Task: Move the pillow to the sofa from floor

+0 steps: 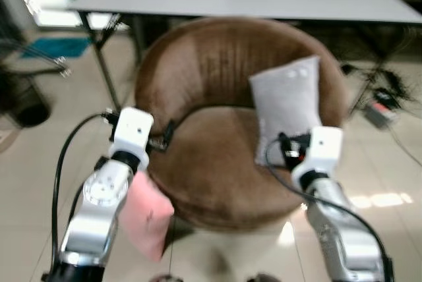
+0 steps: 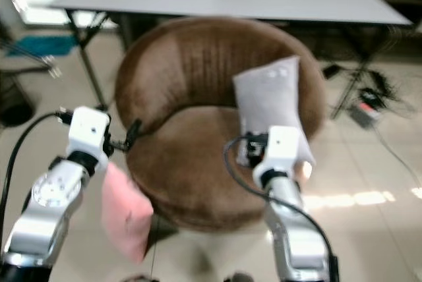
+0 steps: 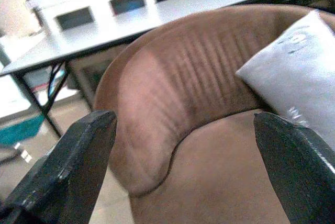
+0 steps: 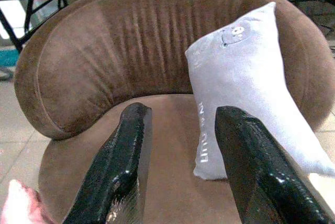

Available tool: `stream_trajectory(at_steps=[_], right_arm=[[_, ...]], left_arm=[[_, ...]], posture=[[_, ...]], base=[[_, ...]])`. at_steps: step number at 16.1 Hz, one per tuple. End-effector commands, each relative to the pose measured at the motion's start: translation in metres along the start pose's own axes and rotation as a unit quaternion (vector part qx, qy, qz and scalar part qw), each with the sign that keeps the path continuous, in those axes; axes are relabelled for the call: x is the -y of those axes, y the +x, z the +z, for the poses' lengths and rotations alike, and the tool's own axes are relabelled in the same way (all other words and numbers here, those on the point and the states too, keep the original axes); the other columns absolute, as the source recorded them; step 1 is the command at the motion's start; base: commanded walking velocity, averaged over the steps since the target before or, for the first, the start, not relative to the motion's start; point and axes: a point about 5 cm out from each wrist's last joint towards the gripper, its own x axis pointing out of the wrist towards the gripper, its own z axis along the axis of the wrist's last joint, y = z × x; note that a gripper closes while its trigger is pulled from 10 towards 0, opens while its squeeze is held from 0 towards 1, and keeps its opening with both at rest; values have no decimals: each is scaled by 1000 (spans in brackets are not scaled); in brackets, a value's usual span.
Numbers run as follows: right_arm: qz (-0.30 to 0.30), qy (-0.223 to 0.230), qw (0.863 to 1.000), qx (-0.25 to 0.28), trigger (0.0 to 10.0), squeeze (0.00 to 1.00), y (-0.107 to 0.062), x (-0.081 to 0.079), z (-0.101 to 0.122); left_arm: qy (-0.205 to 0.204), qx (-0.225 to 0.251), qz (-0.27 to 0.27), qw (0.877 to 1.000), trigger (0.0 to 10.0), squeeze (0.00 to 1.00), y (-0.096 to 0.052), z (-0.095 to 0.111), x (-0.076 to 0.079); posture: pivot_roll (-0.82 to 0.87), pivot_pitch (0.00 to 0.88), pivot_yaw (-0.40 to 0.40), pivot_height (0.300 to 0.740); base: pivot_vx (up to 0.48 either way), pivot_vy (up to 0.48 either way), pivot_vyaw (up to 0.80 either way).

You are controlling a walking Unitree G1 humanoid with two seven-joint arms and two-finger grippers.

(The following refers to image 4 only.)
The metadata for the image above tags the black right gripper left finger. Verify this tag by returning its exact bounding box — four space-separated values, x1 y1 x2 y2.
62 103 153 224

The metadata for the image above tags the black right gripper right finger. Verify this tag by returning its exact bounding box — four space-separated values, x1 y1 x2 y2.
214 105 333 224

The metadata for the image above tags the grey printed pillow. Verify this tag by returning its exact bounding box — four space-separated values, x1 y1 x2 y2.
184 1 335 181

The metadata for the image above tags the pink pillow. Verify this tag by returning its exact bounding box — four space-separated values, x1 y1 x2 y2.
0 179 53 224

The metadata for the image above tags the brown suede round armchair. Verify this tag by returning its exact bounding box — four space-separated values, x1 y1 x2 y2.
14 0 335 224

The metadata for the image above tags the teal rug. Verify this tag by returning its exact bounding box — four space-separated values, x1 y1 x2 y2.
0 48 21 68

